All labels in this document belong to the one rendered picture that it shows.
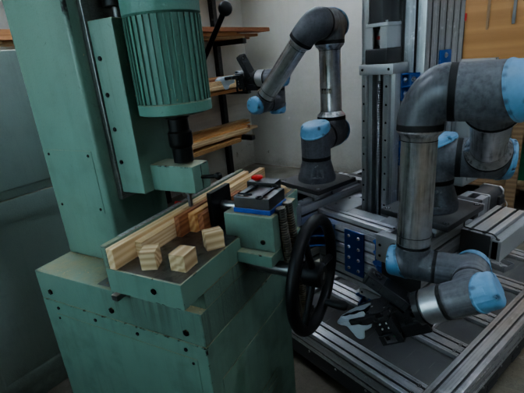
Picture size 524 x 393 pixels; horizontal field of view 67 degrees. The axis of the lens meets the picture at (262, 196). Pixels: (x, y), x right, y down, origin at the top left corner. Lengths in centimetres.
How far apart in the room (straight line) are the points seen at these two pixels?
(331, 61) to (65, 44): 97
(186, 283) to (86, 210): 46
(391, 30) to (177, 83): 77
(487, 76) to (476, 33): 310
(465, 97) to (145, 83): 66
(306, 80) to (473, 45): 165
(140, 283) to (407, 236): 59
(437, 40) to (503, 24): 243
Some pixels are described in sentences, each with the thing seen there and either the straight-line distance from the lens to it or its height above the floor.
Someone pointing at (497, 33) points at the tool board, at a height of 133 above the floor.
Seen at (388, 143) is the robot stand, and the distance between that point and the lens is 144.
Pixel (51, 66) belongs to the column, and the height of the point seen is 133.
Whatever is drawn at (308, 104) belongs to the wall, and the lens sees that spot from 456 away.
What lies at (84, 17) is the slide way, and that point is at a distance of 108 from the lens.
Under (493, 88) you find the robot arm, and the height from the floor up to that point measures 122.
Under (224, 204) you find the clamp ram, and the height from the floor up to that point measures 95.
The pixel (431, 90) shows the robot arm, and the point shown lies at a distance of 86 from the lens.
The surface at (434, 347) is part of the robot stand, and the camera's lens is 173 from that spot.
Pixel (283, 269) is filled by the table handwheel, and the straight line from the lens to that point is 98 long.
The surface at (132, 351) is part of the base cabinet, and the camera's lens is 113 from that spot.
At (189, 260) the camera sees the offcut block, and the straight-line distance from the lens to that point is 85.
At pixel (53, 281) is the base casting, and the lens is 124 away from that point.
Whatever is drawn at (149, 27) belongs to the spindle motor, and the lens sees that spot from 93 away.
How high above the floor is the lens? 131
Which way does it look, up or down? 19 degrees down
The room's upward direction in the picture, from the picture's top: 5 degrees counter-clockwise
